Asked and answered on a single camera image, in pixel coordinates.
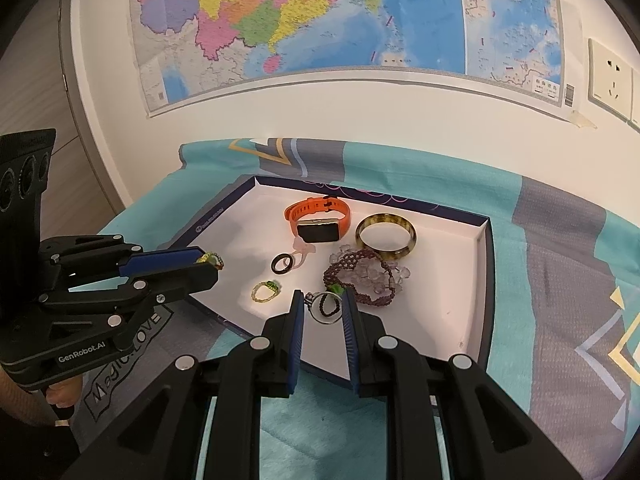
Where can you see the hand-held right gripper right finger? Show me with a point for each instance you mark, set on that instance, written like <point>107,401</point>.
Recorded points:
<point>350,340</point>

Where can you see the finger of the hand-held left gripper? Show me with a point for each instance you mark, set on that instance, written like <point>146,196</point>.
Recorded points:
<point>165,257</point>
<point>185,280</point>

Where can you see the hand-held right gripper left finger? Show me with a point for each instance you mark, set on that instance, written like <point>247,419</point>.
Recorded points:
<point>296,340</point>

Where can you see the small clear pink trinket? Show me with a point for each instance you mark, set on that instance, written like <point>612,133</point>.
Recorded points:
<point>305,249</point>

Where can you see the white tray with dark rim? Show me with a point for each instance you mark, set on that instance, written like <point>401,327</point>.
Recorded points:
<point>440,285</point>

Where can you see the person's left forearm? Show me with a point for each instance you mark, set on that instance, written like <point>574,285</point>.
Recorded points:
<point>22,400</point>

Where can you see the person's left hand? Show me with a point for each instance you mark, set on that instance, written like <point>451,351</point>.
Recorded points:
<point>64,394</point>

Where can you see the tortoiseshell bangle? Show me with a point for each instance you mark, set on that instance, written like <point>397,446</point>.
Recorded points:
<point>400,253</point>

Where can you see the wooden wardrobe door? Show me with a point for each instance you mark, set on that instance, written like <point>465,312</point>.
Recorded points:
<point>50,85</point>

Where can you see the teal and grey printed blanket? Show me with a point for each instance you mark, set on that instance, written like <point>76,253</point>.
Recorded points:
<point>550,260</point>

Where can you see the clear tape strip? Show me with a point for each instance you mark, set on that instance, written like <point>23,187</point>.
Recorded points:
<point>582,120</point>

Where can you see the colourful wall map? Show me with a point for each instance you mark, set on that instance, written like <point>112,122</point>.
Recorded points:
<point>300,10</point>

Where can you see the white wall socket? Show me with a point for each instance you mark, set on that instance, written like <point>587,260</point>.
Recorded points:
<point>635,105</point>
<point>607,80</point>

